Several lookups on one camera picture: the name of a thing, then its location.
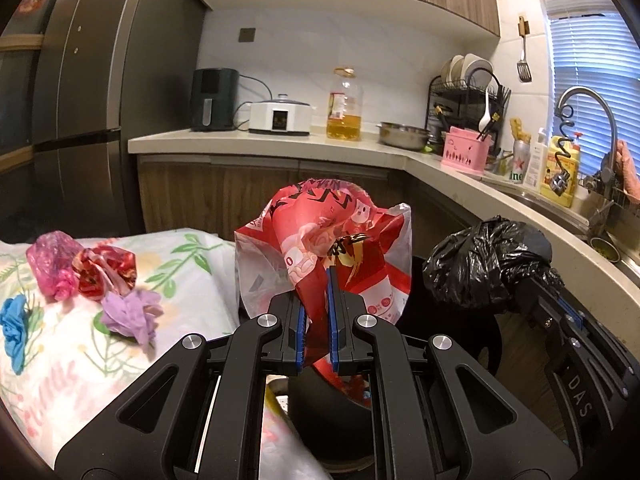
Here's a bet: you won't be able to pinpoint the window blinds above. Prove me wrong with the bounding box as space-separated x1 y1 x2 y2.
545 10 640 161

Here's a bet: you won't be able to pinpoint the floral white cloth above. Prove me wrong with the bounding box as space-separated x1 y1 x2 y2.
0 228 326 480

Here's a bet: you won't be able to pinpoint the coiled faucet sprayer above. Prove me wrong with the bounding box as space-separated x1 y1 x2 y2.
545 105 576 196

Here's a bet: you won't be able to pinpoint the pink utensil holder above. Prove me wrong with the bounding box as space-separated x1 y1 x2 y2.
441 126 488 176

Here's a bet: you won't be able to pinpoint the grey power cable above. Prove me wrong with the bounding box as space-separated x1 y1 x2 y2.
232 74 273 128

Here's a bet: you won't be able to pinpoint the pink crumpled plastic bag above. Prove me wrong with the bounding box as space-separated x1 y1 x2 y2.
26 230 83 302

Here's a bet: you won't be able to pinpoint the blue crumpled plastic bag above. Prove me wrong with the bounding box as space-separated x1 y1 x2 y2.
0 294 30 376

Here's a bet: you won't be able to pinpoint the red foil crumpled bag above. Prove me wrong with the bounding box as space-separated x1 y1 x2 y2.
71 246 137 301

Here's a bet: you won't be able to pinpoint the steel kitchen sink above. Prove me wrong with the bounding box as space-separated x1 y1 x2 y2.
500 185 640 286

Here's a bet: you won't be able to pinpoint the wire sink caddy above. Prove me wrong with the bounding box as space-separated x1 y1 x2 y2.
577 172 640 211

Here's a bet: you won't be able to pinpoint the white rice cooker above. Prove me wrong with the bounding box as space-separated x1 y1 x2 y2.
248 93 313 136

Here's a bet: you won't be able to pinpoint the hanging slotted spatula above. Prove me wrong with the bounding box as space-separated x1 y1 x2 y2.
516 15 532 83

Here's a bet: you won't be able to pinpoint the yellow detergent bottle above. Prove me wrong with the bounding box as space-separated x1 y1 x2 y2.
540 132 582 208

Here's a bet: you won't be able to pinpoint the white plastic bottle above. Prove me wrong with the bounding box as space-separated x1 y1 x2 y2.
524 127 548 191

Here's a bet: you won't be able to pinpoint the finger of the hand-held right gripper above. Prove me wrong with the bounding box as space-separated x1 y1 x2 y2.
515 272 583 333

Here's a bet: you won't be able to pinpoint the pink dish cloth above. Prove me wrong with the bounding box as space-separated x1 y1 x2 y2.
615 140 640 206

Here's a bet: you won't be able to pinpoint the black air fryer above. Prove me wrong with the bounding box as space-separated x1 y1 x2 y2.
190 67 240 132

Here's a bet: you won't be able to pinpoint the wooden framed door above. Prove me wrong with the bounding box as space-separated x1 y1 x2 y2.
0 0 66 171

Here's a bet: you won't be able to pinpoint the steel mixing bowl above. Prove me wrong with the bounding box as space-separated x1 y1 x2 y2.
377 121 431 151

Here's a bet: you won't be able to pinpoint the white ladle spoon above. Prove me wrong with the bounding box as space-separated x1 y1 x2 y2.
478 87 493 133

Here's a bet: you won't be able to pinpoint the black garbage bag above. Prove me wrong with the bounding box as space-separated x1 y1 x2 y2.
422 215 566 318

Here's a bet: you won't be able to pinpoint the sink drain strainer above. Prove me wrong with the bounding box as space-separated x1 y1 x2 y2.
590 236 626 265

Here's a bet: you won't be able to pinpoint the purple crumpled plastic bag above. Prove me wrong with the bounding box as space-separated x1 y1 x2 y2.
100 288 163 356

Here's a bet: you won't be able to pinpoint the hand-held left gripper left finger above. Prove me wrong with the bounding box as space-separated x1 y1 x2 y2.
54 295 308 480

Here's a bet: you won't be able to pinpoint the silver drink can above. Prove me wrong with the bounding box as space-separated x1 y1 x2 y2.
510 137 531 183

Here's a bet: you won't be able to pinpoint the wooden lower cabinets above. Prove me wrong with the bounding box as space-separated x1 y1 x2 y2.
137 152 591 441

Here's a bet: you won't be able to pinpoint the steel kitchen faucet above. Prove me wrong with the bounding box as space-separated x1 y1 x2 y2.
556 86 621 211

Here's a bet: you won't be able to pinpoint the black dish rack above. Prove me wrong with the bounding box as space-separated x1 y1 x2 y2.
426 53 512 156

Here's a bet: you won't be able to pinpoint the red and white plastic bag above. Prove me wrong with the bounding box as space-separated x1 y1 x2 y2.
234 177 413 406

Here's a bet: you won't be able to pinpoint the small white plate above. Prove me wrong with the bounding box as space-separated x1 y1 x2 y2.
440 56 465 88

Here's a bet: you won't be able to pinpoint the black plastic bucket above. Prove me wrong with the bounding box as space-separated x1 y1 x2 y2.
240 255 503 476

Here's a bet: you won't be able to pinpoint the large white plate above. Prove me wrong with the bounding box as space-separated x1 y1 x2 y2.
462 53 493 86

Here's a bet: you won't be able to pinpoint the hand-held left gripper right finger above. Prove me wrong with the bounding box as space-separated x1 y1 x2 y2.
327 267 583 480

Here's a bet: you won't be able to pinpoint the cooking oil bottle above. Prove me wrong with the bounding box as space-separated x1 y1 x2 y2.
326 66 364 142

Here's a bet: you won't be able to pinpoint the grey steel refrigerator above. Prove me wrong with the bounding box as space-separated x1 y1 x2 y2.
30 0 206 236

